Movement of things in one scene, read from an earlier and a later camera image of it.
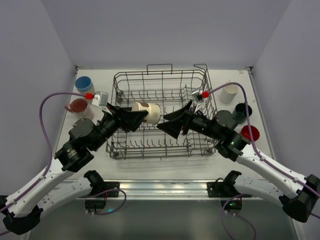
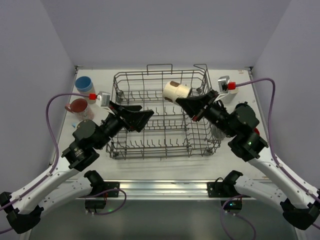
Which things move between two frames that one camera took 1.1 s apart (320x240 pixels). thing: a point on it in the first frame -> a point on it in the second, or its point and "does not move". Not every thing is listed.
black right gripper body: x=186 y=122 -> x=204 y=107
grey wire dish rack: x=172 y=89 does not move
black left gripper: x=119 y=116 does not move
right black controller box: x=232 y=204 does not move
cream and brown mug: x=154 y=110 -> x=172 y=90
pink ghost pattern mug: x=80 y=106 does not move
